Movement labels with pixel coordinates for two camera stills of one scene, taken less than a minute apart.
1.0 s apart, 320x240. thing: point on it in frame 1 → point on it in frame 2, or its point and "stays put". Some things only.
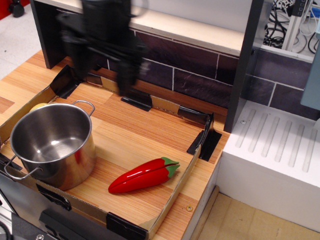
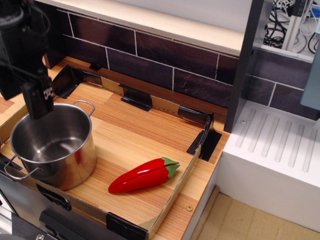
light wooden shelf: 226,39 stays put
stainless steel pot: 55,141 stays put
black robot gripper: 102,26 → 24,26
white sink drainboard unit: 271,161 stays put
